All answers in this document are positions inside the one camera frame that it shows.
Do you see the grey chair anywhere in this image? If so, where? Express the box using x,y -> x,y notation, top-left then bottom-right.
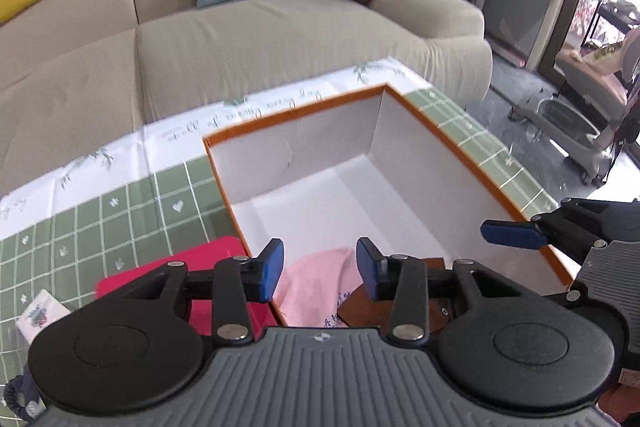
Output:
509,27 -> 640,186

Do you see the black rack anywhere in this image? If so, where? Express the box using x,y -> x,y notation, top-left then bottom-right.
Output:
579,0 -> 640,54

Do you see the beige sofa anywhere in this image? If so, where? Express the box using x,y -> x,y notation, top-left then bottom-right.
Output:
0,0 -> 494,198

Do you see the white tissue packet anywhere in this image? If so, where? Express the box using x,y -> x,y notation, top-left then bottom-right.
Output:
17,289 -> 71,344

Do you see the dark blue scrunchie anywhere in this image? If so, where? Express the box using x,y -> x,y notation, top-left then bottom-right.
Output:
0,374 -> 47,423

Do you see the green checked tablecloth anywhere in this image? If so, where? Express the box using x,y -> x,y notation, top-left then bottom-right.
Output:
0,57 -> 562,410

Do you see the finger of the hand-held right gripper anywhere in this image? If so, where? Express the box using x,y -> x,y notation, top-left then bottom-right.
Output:
480,197 -> 640,267

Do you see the orange cardboard box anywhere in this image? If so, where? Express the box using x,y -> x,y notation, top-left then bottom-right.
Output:
202,83 -> 583,329

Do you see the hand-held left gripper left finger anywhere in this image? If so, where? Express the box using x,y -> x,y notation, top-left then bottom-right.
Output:
122,238 -> 285,347

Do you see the red box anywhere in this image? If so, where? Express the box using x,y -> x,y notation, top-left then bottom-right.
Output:
95,234 -> 281,344

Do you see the pink cloth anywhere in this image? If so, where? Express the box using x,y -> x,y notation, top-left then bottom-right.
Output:
274,248 -> 368,329

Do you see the brown leather pouch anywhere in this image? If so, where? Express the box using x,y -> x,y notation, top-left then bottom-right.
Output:
336,257 -> 455,339

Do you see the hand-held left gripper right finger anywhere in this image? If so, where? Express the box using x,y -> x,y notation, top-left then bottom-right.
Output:
356,237 -> 521,345

